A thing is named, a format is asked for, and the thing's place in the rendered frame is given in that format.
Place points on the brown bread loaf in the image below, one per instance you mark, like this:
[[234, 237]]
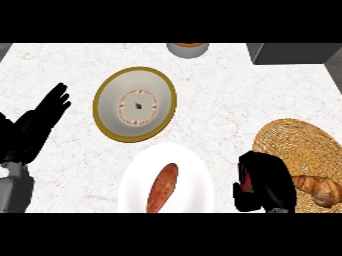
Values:
[[162, 188]]

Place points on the gold-rimmed grey bowl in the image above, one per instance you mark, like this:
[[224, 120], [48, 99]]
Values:
[[134, 104]]

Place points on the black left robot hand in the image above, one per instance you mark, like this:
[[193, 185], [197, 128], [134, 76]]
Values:
[[24, 131]]

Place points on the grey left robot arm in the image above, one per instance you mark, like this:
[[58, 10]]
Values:
[[8, 193]]

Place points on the round woven straw placemat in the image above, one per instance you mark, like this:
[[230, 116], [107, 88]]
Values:
[[306, 146]]

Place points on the golden croissant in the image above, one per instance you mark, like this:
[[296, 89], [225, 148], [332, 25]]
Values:
[[323, 190]]

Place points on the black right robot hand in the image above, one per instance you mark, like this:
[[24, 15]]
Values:
[[270, 183]]

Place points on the white plate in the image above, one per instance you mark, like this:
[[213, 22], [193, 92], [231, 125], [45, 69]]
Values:
[[193, 180]]

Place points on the red tomato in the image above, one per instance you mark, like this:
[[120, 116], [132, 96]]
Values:
[[247, 185]]

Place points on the grey pot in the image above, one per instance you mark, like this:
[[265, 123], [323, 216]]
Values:
[[187, 50]]

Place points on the dark grey appliance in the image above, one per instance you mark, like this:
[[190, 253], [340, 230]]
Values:
[[292, 52]]

